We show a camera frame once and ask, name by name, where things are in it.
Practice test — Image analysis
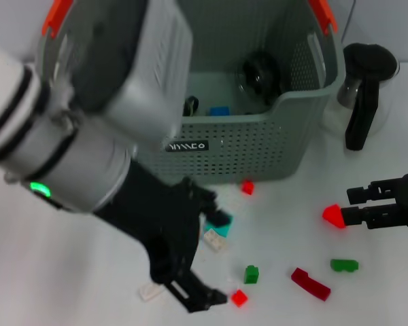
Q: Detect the small green toy brick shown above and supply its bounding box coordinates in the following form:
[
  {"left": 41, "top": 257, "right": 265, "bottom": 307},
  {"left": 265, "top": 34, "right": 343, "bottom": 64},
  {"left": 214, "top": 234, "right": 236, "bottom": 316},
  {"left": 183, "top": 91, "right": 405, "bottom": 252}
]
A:
[{"left": 243, "top": 264, "right": 260, "bottom": 285}]

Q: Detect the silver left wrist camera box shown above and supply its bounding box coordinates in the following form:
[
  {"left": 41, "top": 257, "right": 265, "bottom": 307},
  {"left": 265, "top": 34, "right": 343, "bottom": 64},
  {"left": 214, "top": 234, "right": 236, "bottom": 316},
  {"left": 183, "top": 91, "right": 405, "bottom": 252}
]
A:
[{"left": 54, "top": 0, "right": 194, "bottom": 143}]

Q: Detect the dark red curved toy brick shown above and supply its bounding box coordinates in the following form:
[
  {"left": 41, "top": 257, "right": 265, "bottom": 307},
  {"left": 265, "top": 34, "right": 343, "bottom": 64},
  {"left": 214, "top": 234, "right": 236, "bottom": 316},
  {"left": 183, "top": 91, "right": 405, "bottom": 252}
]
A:
[{"left": 290, "top": 267, "right": 331, "bottom": 302}]

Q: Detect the green car shaped toy brick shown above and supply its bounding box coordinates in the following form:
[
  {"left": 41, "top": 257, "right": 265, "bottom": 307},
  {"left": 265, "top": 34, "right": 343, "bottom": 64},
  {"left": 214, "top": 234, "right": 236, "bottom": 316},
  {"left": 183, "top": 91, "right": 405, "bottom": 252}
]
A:
[{"left": 329, "top": 258, "right": 360, "bottom": 274}]

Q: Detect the red sloped toy brick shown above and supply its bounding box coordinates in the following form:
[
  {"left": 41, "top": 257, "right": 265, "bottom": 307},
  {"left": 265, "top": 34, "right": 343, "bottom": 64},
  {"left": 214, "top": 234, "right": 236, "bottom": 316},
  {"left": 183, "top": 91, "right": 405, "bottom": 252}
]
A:
[{"left": 322, "top": 203, "right": 346, "bottom": 230}]

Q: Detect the grey perforated plastic storage bin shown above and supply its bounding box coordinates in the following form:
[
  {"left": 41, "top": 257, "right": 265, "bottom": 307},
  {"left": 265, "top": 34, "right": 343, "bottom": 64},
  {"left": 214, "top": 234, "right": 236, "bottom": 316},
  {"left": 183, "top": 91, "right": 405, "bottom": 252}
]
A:
[{"left": 37, "top": 0, "right": 344, "bottom": 186}]

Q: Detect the glass teapot with black handle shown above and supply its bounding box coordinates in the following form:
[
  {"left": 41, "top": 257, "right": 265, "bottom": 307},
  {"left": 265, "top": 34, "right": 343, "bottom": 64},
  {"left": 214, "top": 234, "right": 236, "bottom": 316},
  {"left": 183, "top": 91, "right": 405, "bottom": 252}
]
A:
[{"left": 321, "top": 41, "right": 401, "bottom": 151}]

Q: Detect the white square toy brick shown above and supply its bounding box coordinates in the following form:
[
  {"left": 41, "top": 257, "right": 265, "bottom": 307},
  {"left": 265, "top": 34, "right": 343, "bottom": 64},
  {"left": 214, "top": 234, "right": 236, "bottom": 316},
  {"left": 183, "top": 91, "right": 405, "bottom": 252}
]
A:
[{"left": 203, "top": 229, "right": 228, "bottom": 253}]

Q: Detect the white long toy brick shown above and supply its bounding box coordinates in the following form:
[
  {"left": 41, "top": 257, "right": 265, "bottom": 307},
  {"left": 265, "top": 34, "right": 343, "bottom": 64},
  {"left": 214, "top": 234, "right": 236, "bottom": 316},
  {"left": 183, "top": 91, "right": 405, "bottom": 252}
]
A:
[{"left": 138, "top": 283, "right": 166, "bottom": 302}]

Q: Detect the thin grey background cable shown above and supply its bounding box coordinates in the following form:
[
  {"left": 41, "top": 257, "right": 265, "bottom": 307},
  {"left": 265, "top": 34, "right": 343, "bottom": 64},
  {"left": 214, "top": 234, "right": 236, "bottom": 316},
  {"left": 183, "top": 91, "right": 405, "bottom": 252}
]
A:
[{"left": 341, "top": 0, "right": 357, "bottom": 43}]

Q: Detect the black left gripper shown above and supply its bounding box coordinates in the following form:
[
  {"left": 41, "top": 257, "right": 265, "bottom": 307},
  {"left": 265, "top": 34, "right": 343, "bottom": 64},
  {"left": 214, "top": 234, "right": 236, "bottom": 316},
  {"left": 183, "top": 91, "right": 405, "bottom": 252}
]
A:
[{"left": 95, "top": 159, "right": 233, "bottom": 314}]

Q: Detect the teal square toy brick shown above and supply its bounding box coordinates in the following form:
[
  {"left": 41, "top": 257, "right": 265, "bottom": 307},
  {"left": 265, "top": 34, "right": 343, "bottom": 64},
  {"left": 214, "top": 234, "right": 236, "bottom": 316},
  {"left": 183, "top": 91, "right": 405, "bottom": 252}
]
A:
[{"left": 203, "top": 213, "right": 235, "bottom": 238}]

